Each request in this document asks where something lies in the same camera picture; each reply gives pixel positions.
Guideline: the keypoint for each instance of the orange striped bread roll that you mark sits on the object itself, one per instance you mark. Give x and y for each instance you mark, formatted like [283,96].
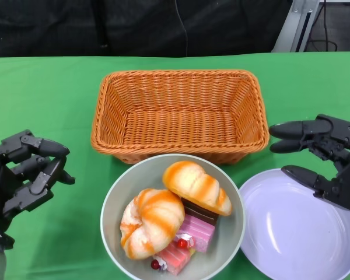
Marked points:
[151,221]
[195,186]

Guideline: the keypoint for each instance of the chocolate layered cake slice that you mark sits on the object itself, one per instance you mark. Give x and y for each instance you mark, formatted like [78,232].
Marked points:
[201,213]

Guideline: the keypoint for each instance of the black fabric backdrop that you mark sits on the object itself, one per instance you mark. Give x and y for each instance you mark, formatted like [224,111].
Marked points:
[134,26]

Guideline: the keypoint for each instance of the grey aluminium frame post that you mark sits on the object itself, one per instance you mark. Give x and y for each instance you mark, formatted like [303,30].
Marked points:
[294,26]

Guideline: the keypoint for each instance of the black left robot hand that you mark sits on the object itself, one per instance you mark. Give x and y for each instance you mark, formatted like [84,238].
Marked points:
[14,181]

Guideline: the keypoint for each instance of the pink layered cake slice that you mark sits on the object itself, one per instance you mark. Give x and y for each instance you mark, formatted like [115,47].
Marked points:
[198,230]

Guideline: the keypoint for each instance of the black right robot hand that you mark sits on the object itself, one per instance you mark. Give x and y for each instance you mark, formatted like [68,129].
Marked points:
[344,151]

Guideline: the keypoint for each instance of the orange wicker basket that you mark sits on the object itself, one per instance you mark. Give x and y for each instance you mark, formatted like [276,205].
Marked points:
[178,128]

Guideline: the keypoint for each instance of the red cake with cherries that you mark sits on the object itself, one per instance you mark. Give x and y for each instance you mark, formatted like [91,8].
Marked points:
[175,256]

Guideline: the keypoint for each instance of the lavender round plate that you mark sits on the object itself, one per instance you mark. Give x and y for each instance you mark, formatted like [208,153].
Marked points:
[286,233]

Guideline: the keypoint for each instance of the grey round bowl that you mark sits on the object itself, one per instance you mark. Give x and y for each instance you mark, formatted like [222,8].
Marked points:
[143,178]

